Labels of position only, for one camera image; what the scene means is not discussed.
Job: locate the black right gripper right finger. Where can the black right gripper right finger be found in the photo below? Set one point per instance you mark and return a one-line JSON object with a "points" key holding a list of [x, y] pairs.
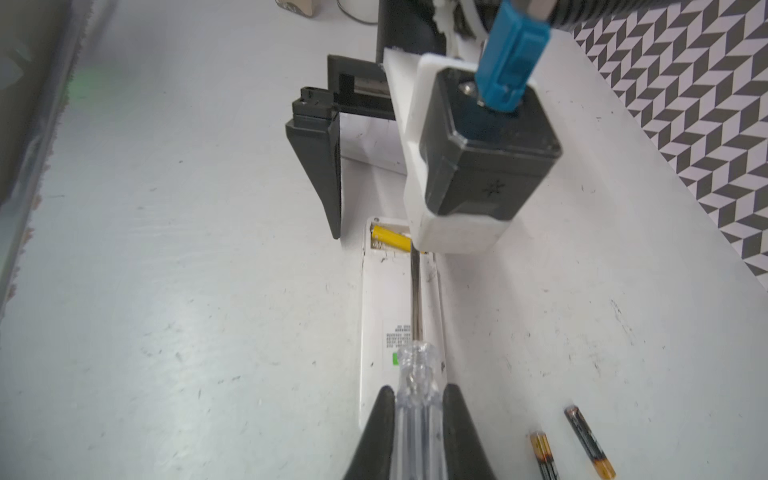
{"points": [[464, 454]]}

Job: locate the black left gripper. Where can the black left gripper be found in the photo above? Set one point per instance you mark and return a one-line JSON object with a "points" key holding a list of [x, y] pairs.
{"points": [[356, 87]]}

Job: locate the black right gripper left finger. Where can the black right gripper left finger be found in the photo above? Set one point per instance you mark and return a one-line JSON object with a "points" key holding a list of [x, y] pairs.
{"points": [[373, 455]]}

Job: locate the clear handle screwdriver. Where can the clear handle screwdriver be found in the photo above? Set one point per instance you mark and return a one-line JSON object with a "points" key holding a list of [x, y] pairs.
{"points": [[418, 447]]}

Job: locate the white remote green buttons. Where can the white remote green buttons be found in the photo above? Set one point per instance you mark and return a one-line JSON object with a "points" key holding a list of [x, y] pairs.
{"points": [[386, 312]]}

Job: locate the clear glass jar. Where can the clear glass jar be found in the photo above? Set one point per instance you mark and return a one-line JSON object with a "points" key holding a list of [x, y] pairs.
{"points": [[362, 11]]}

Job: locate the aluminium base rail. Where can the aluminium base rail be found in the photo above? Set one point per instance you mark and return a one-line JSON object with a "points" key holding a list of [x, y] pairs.
{"points": [[40, 41]]}

